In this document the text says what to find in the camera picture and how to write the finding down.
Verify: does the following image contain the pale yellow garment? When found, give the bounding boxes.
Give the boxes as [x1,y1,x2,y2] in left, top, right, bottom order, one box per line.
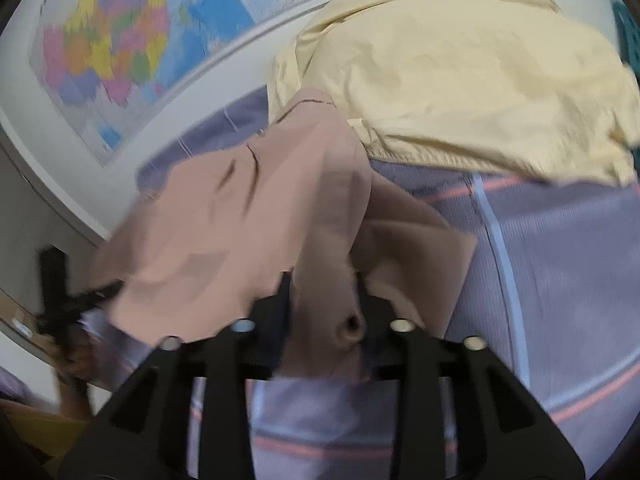
[267,0,639,187]

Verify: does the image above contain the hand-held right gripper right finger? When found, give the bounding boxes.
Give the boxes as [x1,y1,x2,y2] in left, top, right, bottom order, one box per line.
[354,271,586,480]

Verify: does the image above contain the colourful wall map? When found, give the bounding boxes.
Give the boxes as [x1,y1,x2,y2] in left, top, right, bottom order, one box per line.
[30,0,335,167]

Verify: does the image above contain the teal object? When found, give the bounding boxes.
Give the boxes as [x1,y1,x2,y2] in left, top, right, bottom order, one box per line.
[612,0,640,81]

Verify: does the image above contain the mustard yellow cloth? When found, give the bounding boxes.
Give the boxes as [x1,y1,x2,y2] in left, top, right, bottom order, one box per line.
[0,410,92,467]

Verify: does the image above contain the purple plaid bed sheet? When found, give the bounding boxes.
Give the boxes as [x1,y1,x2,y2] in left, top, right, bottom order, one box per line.
[80,87,640,480]

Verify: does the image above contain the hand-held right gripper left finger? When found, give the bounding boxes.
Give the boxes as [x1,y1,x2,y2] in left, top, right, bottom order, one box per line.
[60,271,296,480]

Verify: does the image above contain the person's left forearm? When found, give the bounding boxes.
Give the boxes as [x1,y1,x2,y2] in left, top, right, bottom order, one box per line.
[0,347,98,418]

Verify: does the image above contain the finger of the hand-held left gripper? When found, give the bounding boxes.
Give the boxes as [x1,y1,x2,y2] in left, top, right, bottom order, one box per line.
[75,282,124,312]

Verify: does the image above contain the beige pink garment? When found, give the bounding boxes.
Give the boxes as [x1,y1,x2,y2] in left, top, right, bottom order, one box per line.
[92,87,478,386]

